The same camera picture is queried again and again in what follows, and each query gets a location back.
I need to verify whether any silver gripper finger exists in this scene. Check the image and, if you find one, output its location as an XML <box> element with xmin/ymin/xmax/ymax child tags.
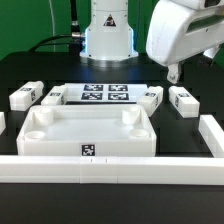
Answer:
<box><xmin>203</xmin><ymin>45</ymin><xmax>221</xmax><ymax>59</ymax></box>

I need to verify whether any white desk top tray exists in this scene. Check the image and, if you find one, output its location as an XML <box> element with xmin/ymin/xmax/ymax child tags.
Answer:
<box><xmin>17</xmin><ymin>104</ymin><xmax>156</xmax><ymax>157</ymax></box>

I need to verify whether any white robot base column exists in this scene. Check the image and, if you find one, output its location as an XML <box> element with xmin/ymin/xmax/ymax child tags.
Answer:
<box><xmin>80</xmin><ymin>0</ymin><xmax>138</xmax><ymax>67</ymax></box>

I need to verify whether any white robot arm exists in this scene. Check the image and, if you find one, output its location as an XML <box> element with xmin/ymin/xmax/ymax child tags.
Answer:
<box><xmin>146</xmin><ymin>0</ymin><xmax>224</xmax><ymax>66</ymax></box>

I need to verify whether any white right fence bar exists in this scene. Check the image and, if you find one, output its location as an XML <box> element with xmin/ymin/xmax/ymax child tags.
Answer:
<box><xmin>198</xmin><ymin>115</ymin><xmax>224</xmax><ymax>158</ymax></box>

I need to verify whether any white fence bar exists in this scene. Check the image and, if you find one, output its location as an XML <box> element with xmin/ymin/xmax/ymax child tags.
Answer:
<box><xmin>198</xmin><ymin>115</ymin><xmax>224</xmax><ymax>158</ymax></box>
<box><xmin>0</xmin><ymin>155</ymin><xmax>224</xmax><ymax>185</ymax></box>

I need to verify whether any white block at left edge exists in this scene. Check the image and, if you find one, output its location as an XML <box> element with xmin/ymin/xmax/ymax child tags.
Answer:
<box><xmin>0</xmin><ymin>112</ymin><xmax>6</xmax><ymax>135</ymax></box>

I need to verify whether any white front fence bar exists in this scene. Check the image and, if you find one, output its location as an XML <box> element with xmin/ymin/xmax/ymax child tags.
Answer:
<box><xmin>0</xmin><ymin>155</ymin><xmax>224</xmax><ymax>185</ymax></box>

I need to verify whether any black cable on base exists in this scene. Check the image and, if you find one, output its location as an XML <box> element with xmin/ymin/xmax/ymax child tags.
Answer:
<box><xmin>28</xmin><ymin>0</ymin><xmax>84</xmax><ymax>53</ymax></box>

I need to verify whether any white marker base plate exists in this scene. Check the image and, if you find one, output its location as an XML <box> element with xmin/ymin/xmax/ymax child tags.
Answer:
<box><xmin>65</xmin><ymin>83</ymin><xmax>147</xmax><ymax>102</ymax></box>

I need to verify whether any white thin cable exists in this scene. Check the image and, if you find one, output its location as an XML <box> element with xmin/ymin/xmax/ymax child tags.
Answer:
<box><xmin>48</xmin><ymin>0</ymin><xmax>57</xmax><ymax>53</ymax></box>

